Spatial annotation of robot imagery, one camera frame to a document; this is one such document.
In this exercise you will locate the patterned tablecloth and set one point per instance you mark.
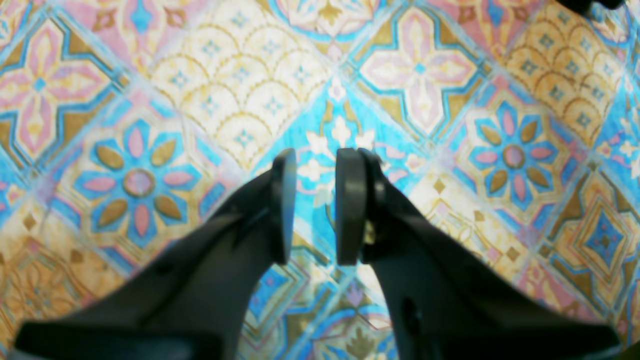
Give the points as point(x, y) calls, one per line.
point(512, 125)

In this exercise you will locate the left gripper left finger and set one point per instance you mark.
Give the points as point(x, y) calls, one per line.
point(190, 302)

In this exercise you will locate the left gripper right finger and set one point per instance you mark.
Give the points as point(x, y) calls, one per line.
point(444, 302)

